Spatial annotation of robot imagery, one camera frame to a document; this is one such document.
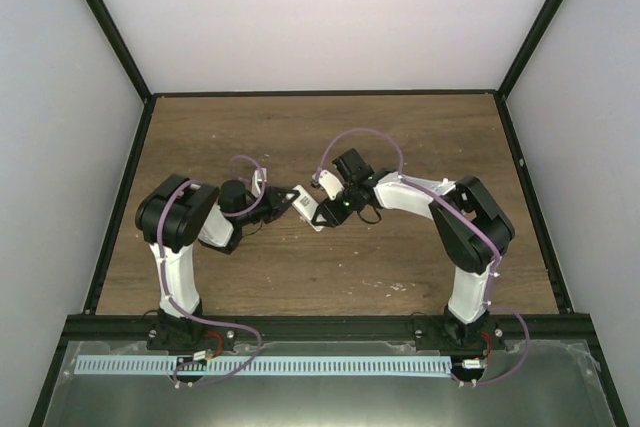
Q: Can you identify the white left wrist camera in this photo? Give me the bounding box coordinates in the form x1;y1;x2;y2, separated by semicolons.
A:
251;167;267;198

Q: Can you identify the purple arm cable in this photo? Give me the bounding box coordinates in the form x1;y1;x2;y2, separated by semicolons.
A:
317;127;531;388
157;154;264;388

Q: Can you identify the white remote control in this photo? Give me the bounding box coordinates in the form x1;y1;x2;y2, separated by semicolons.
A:
292;185;324;232

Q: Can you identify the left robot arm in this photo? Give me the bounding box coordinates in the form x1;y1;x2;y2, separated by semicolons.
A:
135;170;300;351

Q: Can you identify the grey metal front plate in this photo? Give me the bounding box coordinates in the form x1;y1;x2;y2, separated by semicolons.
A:
43;340;614;426

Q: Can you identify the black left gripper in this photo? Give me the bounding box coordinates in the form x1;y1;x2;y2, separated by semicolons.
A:
236;187;298;228

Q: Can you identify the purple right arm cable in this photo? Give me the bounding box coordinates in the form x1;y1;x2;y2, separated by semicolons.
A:
317;127;531;388

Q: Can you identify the black metal enclosure frame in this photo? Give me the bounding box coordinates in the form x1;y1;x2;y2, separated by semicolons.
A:
27;0;632;427

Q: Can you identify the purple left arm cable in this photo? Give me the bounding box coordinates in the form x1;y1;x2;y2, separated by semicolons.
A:
157;154;264;388

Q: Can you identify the light blue slotted cable duct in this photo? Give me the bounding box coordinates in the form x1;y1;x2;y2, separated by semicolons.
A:
73;355;452;378

